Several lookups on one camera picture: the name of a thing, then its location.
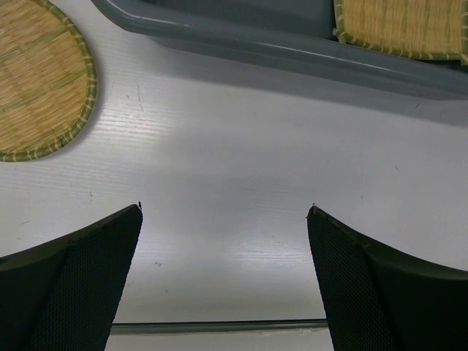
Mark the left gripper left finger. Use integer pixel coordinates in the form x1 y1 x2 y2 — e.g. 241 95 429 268
1 204 143 350

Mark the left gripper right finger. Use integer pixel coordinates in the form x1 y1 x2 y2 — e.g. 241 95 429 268
307 206 467 350

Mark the round green-rimmed bamboo tray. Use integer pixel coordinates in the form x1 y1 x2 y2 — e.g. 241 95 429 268
1 1 98 162

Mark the rectangular bamboo mat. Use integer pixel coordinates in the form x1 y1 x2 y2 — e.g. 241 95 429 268
333 0 467 65

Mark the grey plastic bin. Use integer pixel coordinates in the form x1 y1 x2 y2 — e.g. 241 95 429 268
95 1 467 99

